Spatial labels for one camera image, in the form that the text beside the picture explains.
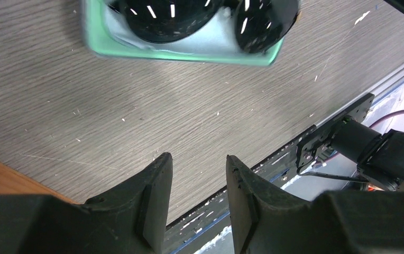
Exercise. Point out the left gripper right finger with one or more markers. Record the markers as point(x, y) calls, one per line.
point(267, 219)

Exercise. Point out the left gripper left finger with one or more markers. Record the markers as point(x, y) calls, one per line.
point(127, 218)

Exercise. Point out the light blue cleaning cloth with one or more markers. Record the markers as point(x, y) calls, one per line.
point(216, 38)

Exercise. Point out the grey-blue glasses case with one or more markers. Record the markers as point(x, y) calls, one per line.
point(105, 33)

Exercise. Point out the black sunglasses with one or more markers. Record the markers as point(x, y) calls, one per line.
point(259, 25)

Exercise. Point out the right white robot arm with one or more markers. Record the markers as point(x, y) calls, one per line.
point(379, 157)

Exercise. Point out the orange wooden divider tray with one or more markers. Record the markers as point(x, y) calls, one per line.
point(14, 182)

